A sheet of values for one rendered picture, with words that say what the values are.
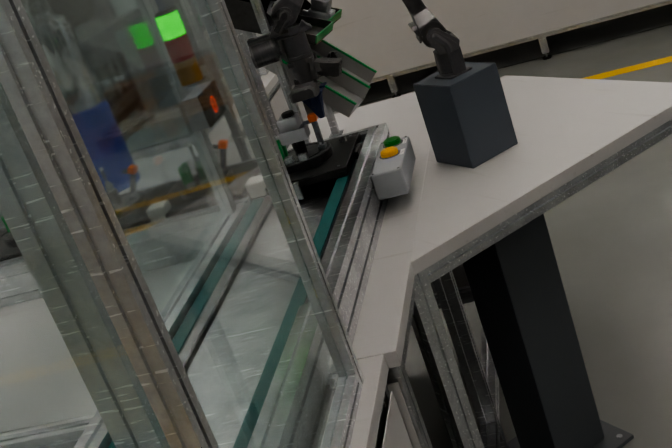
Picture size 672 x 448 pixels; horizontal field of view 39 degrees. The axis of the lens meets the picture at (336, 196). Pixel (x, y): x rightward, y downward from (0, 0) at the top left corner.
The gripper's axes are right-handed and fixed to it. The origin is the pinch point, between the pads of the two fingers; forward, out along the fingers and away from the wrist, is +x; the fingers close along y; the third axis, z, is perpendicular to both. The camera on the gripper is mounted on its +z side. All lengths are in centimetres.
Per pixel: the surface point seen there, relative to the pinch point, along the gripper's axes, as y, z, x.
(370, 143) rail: 4.0, 7.8, 13.8
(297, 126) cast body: -2.3, -5.7, 3.2
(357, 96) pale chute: 32.4, 2.2, 9.3
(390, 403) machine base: -80, 16, 30
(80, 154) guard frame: -133, 15, -35
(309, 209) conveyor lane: -18.0, -5.0, 17.7
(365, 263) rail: -45, 10, 21
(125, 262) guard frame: -133, 15, -25
